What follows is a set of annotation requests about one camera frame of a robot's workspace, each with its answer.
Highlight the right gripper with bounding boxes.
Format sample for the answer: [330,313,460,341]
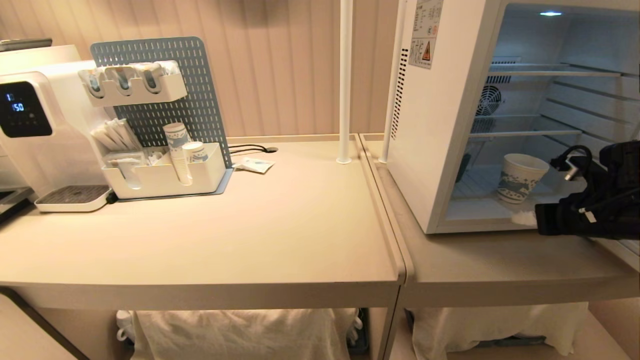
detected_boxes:
[511,192,640,240]

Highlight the patterned paper cup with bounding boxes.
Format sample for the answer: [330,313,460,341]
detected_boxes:
[496,153,550,205]

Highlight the white mini fridge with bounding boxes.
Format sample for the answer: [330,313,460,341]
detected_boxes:
[387,0,640,235]

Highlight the round fridge fan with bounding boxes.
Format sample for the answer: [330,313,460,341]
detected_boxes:
[475,85,503,117]

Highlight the short paper cup stack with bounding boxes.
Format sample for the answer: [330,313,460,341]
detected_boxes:
[182,141,209,164]

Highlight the tall paper cup stack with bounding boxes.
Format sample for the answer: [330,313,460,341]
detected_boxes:
[163,122,194,187]

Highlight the white cloth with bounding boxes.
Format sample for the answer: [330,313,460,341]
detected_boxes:
[409,302,590,358]
[116,308,362,360]

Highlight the warning label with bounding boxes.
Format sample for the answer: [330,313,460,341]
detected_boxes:
[408,0,444,70]

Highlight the white round pole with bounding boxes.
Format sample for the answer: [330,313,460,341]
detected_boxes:
[336,0,354,165]

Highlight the white sachet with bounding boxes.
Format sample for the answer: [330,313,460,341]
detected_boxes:
[232,157,275,174]

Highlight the grey-blue pegboard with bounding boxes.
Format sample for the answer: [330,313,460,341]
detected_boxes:
[90,36,234,202]

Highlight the white organiser bin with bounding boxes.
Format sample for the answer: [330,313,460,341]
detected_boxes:
[101,142,227,200]

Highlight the white pegboard shelf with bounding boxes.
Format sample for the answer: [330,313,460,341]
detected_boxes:
[78,61,189,108]

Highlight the bundle of white sachets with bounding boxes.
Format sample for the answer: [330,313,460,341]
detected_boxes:
[92,118,144,152]

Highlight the white water dispenser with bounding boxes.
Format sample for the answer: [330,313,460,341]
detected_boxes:
[0,45,114,213]

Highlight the dark metal tray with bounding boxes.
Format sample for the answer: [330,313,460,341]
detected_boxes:
[0,187,37,224]

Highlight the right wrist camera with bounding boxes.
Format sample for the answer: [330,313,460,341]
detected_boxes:
[598,141,640,201]

